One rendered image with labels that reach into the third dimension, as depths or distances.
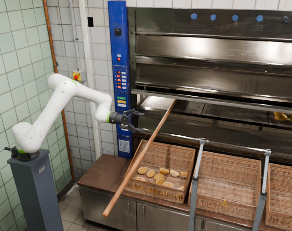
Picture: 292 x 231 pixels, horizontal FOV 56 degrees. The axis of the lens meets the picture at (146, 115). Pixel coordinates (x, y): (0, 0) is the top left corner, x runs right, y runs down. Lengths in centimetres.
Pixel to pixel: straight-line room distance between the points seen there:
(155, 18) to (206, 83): 68
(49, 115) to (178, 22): 125
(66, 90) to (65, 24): 113
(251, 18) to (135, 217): 195
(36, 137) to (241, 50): 162
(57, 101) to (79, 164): 174
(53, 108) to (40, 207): 80
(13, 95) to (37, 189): 89
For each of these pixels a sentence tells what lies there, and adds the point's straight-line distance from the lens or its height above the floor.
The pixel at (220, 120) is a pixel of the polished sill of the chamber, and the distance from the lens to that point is 253.
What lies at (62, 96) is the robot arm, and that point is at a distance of 180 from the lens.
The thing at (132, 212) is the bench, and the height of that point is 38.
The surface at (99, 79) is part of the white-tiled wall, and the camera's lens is 276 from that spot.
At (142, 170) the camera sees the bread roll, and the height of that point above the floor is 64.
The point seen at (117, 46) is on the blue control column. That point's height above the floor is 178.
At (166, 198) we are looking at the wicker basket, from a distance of 250.
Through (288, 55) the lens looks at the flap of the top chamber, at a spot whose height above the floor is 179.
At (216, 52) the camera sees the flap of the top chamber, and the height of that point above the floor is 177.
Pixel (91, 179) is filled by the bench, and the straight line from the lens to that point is 278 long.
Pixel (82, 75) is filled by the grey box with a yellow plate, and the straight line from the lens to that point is 278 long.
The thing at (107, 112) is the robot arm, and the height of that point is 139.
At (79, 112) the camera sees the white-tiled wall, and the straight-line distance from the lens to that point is 305.
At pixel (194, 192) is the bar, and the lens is 223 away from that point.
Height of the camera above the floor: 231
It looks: 26 degrees down
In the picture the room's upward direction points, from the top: 1 degrees counter-clockwise
